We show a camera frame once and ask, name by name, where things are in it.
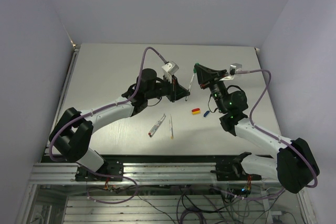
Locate aluminium rail frame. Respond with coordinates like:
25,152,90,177
15,42,313,224

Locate red marker pen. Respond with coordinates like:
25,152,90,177
148,113,166,135

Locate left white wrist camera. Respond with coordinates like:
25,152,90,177
162,61,179,76

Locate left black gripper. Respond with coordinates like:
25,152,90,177
146,74,191,103

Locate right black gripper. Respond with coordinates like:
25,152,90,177
195,64,229,113

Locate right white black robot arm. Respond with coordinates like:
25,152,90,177
194,63,320,194

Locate yellow pen cap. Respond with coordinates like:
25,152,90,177
192,110,200,115

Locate loose cables under table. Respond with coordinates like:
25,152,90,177
86,179,289,224

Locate green marker pen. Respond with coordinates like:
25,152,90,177
185,72,196,102

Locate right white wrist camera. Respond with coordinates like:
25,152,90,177
225,63,242,80

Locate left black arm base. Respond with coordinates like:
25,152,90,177
75,152,124,182

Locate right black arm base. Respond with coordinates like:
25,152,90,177
210,152,262,181

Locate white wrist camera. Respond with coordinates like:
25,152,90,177
162,61,179,76
225,63,242,80

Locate yellow marker pen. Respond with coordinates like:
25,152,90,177
169,115,174,139

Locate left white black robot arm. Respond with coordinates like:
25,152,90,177
49,68,190,180

